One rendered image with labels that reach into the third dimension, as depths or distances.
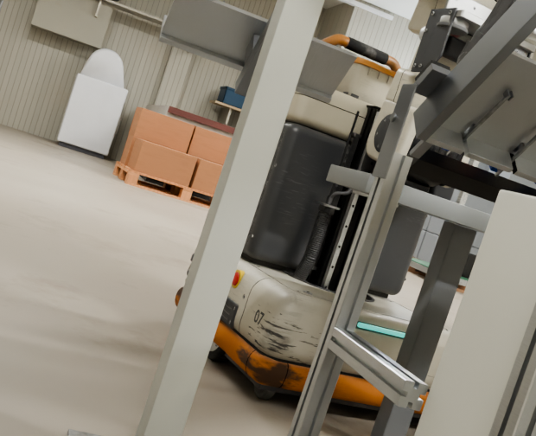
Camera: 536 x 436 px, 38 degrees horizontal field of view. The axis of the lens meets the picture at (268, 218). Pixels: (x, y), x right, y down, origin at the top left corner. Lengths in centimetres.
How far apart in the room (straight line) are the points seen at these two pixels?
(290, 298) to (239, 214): 68
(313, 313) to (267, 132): 76
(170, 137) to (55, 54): 348
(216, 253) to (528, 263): 46
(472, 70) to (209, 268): 53
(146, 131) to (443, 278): 617
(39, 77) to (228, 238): 975
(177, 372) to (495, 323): 49
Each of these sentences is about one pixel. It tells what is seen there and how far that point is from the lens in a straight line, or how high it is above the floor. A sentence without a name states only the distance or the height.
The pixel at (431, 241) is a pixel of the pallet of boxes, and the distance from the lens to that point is 778.
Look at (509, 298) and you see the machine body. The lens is 107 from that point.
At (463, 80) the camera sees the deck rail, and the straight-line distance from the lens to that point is 133.
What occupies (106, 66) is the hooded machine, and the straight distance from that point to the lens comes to 1020.
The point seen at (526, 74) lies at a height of 83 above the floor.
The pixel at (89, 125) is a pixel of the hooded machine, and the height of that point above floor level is 35.
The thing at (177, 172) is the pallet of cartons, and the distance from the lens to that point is 745.
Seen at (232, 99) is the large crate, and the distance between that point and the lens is 1056.
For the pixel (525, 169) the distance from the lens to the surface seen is 152.
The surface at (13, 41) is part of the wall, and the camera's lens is 1094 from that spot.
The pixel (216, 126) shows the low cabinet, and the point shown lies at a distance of 861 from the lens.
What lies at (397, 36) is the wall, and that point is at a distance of 1061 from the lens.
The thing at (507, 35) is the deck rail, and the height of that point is 85.
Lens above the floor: 54
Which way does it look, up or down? 3 degrees down
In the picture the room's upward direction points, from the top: 18 degrees clockwise
